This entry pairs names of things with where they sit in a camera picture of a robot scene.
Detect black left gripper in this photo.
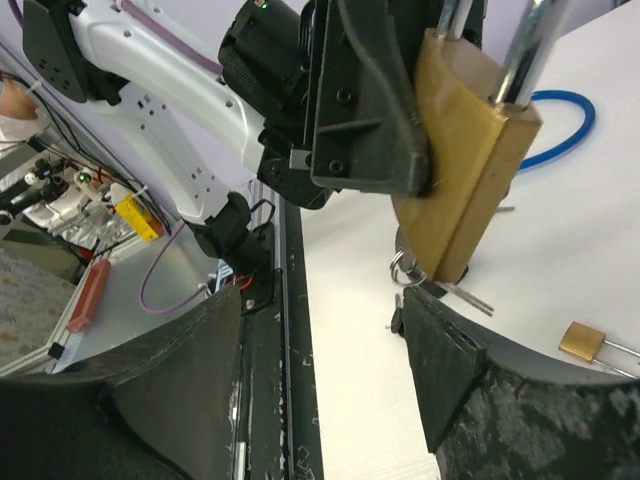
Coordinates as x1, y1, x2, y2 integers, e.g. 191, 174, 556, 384
299, 1, 430, 196

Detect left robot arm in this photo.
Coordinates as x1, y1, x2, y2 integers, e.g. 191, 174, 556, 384
22, 1, 430, 275

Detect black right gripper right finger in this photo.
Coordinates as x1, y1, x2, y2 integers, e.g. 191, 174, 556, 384
403, 288, 639, 479

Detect large brass padlock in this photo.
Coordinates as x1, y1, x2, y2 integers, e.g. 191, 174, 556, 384
392, 1, 570, 283

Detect small brass padlock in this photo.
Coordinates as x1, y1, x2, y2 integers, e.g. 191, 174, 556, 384
558, 322, 639, 379

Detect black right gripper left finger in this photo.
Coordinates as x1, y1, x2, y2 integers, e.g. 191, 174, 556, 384
1, 288, 241, 479

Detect black-headed keys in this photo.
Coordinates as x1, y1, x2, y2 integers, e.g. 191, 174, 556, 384
389, 293, 405, 337

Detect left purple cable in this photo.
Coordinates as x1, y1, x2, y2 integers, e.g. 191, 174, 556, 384
137, 219, 211, 316

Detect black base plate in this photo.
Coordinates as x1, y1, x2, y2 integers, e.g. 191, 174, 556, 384
230, 195, 324, 479

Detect blue cable lock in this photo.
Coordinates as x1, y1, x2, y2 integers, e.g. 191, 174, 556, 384
518, 89, 597, 173

